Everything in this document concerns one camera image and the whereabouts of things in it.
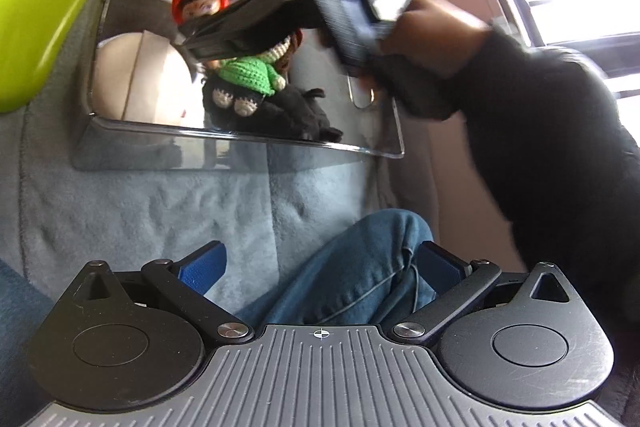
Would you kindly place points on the lime green container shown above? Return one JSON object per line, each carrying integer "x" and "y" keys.
{"x": 45, "y": 7}

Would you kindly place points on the grey-blue plush mat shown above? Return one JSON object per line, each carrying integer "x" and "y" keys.
{"x": 150, "y": 217}

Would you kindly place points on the person's left leg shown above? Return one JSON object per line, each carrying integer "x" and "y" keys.
{"x": 20, "y": 322}

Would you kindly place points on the grey transparent storage box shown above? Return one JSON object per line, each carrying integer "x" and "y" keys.
{"x": 240, "y": 152}

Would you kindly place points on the crochet doll green sweater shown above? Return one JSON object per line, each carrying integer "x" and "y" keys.
{"x": 250, "y": 74}

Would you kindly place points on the white round pouch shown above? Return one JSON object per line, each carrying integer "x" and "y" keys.
{"x": 145, "y": 82}

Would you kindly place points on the person's right hand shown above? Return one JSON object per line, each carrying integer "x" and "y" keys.
{"x": 440, "y": 37}

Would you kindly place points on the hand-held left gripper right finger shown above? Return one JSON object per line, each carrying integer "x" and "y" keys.
{"x": 442, "y": 267}

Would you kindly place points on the black plush toy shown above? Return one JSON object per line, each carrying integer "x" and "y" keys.
{"x": 295, "y": 117}

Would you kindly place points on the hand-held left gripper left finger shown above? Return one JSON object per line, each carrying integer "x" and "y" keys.
{"x": 202, "y": 264}

